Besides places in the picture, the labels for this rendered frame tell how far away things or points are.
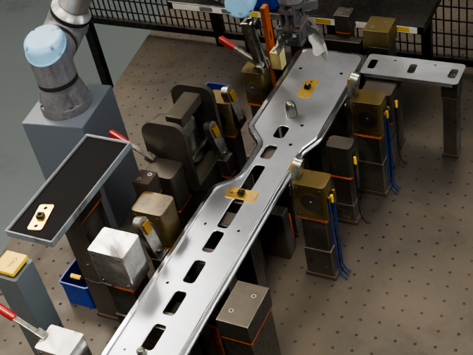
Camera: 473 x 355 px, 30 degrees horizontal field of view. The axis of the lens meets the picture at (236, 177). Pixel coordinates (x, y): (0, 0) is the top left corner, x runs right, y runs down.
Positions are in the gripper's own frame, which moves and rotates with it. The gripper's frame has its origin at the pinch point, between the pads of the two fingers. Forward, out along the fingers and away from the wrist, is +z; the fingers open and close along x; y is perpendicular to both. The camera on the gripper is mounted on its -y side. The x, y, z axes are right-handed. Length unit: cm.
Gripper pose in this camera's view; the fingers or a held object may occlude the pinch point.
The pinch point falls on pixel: (303, 56)
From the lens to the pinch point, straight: 253.5
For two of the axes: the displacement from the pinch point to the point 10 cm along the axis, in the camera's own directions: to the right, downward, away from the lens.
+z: 1.7, 7.3, 6.6
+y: -4.2, 6.6, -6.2
